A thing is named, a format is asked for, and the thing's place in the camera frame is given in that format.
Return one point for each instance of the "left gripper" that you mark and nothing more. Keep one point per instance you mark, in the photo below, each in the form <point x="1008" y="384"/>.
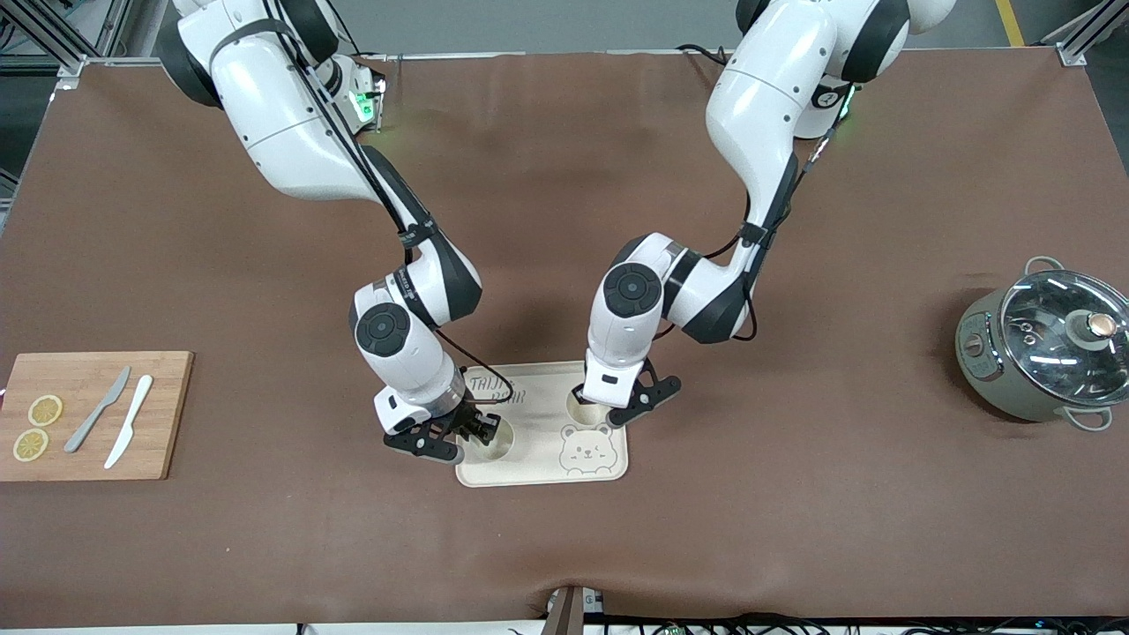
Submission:
<point x="578" y="393"/>

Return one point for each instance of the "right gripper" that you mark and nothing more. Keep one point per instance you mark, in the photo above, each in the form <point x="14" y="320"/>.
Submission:
<point x="468" y="422"/>

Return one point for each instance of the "white IKEA cup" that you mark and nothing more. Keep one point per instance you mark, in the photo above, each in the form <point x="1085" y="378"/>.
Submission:
<point x="593" y="414"/>
<point x="498" y="445"/>

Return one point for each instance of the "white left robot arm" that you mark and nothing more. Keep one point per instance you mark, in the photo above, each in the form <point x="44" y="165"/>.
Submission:
<point x="758" y="97"/>

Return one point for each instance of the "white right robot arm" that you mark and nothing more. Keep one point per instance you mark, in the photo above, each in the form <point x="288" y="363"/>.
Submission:
<point x="291" y="123"/>

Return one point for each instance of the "cream bear print tray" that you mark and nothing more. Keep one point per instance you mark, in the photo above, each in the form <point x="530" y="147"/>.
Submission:
<point x="538" y="441"/>

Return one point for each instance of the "bamboo cutting board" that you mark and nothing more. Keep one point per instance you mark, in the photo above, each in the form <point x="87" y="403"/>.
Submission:
<point x="159" y="379"/>

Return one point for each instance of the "white plastic knife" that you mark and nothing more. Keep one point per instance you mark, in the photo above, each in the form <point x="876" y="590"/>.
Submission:
<point x="129" y="429"/>

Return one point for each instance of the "grey plastic knife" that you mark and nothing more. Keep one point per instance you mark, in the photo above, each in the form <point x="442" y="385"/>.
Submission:
<point x="99" y="408"/>

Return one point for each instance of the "grey-green electric cooking pot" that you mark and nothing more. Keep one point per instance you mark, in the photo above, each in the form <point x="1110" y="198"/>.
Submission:
<point x="979" y="379"/>

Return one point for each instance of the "lemon slice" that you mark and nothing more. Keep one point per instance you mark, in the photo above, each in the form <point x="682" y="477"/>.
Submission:
<point x="30" y="444"/>
<point x="45" y="410"/>

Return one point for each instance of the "glass pot lid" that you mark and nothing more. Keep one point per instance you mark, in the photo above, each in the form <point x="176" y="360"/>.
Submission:
<point x="1050" y="344"/>

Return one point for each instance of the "brown camera mount post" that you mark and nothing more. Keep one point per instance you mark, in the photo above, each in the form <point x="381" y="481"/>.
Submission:
<point x="566" y="613"/>

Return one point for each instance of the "aluminium frame profile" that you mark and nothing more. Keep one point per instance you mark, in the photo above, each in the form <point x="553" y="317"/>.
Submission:
<point x="53" y="35"/>
<point x="1080" y="40"/>

